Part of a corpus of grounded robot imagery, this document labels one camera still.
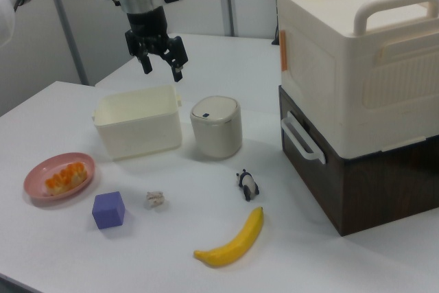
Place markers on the pink plate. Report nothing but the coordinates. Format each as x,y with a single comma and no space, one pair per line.
37,176

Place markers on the yellow banana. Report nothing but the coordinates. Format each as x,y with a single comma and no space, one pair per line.
236,245

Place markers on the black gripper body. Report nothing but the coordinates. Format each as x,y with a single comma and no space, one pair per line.
148,29

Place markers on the cream square plastic bin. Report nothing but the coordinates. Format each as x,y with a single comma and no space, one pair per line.
140,131

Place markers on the glazed bread piece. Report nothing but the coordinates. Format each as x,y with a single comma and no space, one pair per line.
67,177

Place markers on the crumpled white paper ball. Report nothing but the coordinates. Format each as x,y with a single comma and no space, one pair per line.
155,199

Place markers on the purple cube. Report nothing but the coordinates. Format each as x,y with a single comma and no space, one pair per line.
109,211

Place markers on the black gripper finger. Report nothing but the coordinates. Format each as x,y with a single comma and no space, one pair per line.
144,58
178,58

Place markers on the black and white panda toy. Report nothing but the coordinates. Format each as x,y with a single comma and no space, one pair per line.
248,185

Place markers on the small cream lidded trash can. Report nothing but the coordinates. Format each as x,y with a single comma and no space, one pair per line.
216,131

